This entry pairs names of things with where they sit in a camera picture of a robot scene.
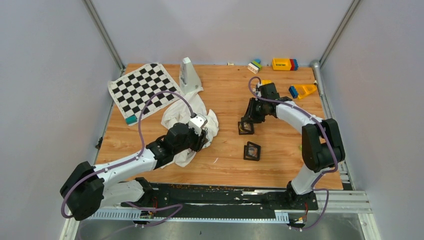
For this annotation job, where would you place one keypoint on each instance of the white cone-shaped box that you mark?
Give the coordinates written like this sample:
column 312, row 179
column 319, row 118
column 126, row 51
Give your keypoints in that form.
column 189, row 80

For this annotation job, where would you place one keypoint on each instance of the toy car with yellow top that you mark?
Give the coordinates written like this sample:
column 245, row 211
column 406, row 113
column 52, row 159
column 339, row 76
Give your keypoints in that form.
column 261, row 83

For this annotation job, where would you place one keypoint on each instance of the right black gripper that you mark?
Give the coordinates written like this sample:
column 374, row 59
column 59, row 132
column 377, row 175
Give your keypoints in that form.
column 250, row 115

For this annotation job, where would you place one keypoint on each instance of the small round brooch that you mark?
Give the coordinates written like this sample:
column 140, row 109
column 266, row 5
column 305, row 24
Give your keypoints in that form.
column 243, row 131
column 252, row 152

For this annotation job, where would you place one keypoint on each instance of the teal small block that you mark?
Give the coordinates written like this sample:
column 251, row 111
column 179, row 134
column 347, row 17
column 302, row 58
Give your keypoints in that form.
column 131, row 120

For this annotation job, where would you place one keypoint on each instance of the white printed garment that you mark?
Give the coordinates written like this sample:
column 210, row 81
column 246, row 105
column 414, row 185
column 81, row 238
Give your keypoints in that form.
column 178, row 112

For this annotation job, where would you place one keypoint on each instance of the black square frame lid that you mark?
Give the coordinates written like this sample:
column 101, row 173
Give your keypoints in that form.
column 246, row 125

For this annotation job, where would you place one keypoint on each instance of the yellow blue toy scoop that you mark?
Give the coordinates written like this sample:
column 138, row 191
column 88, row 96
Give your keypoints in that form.
column 300, row 91

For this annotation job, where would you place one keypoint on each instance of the black white checkerboard sheet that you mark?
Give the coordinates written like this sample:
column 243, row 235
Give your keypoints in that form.
column 145, row 88

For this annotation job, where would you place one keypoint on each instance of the black square frame box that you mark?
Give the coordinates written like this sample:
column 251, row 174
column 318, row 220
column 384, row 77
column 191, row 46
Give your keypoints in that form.
column 249, row 145

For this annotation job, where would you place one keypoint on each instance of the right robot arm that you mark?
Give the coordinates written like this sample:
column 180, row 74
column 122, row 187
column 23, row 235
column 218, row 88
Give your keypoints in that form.
column 322, row 145

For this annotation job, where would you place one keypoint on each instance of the white green blue blocks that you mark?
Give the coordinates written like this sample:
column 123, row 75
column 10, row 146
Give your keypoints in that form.
column 255, row 66

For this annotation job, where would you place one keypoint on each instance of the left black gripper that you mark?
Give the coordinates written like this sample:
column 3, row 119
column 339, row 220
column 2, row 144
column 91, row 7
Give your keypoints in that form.
column 200, row 140

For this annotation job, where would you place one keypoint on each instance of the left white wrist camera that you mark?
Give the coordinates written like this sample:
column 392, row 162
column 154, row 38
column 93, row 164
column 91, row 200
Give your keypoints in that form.
column 197, row 123

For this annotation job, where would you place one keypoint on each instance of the yellow red blue block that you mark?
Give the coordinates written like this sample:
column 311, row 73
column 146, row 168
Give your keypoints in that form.
column 285, row 64

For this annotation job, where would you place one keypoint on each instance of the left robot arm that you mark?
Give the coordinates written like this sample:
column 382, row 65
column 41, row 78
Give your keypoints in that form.
column 85, row 190

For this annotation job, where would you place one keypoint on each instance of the grey metal pipe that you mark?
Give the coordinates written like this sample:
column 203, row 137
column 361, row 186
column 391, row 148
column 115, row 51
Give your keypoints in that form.
column 316, row 68

